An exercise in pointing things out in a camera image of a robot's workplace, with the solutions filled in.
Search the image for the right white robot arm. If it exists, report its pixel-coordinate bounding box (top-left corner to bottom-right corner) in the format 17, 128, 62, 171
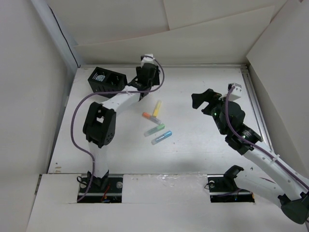
191, 85, 309, 224

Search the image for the blue highlighter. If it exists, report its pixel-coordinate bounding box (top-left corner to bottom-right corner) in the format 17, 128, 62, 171
151, 130, 172, 145

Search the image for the orange highlighter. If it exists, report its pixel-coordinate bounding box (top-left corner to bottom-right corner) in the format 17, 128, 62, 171
142, 112, 162, 125

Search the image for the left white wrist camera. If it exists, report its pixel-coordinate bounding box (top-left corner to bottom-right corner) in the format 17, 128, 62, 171
140, 54, 155, 67

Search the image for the aluminium rail right edge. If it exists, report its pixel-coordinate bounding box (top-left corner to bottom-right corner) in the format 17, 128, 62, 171
240, 66, 273, 151

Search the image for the blue-lidded small jar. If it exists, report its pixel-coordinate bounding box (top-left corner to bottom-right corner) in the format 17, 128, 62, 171
93, 74, 106, 82

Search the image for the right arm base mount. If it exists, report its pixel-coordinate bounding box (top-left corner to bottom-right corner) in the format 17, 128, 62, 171
204, 165, 255, 203

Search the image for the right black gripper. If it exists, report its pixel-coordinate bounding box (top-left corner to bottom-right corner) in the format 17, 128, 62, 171
192, 88, 235, 135

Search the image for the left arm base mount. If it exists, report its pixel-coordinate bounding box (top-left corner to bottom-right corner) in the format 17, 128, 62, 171
77, 174, 124, 203

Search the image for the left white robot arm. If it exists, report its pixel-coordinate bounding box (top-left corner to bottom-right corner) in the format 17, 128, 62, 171
83, 63, 160, 192

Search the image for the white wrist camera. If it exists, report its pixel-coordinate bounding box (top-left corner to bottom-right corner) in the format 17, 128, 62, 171
227, 83, 242, 102
140, 54, 155, 67

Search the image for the yellow highlighter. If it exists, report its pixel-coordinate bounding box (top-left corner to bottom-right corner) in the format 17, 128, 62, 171
152, 100, 162, 117

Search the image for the green highlighter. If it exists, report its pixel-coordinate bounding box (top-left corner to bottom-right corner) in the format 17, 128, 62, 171
144, 124, 165, 137

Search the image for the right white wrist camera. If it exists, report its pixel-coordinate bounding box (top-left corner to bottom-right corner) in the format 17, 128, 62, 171
227, 83, 242, 102

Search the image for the black two-compartment organizer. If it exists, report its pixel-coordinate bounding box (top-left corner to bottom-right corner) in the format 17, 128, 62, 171
88, 67, 127, 92

